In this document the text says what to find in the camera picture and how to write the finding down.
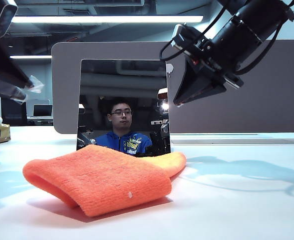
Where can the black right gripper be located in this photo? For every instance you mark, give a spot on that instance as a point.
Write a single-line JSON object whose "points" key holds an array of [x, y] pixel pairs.
{"points": [[206, 57]]}

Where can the orange microfibre cloth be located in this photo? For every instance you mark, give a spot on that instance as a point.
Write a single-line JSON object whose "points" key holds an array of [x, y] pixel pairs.
{"points": [[104, 180]]}

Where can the rectangular standing mirror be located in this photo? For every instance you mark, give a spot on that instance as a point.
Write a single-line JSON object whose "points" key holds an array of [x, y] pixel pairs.
{"points": [[124, 82]]}

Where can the black office chair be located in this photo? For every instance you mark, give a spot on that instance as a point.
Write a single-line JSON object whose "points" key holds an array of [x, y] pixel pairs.
{"points": [[14, 112]]}

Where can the short ceiling light strip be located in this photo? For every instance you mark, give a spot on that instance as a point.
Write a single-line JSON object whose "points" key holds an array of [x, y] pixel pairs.
{"points": [[32, 57]]}

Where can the white hexagonal adhesive hook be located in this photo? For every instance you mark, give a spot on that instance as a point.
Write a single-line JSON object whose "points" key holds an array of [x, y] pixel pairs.
{"points": [[170, 67]]}

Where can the yellow-brown tissue pack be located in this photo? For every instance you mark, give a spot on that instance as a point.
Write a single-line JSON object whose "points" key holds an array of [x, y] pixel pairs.
{"points": [[4, 133]]}

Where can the dark background monitor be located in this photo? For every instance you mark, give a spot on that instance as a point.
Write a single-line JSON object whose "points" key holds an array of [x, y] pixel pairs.
{"points": [[43, 110]]}

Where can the wide grey-brown desk partition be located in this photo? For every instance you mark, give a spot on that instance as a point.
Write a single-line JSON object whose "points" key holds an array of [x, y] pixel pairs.
{"points": [[261, 107]]}

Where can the long ceiling light strip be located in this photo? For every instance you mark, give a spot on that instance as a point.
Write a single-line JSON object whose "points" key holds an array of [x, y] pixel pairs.
{"points": [[111, 19]]}

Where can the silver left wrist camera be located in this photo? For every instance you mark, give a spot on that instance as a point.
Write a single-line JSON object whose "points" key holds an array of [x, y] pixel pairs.
{"points": [[8, 12]]}

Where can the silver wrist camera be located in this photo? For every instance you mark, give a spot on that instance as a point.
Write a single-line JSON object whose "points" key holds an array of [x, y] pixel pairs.
{"points": [[8, 12], [184, 35]]}

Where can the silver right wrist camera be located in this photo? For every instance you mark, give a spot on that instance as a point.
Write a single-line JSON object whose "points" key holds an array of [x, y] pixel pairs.
{"points": [[184, 35]]}

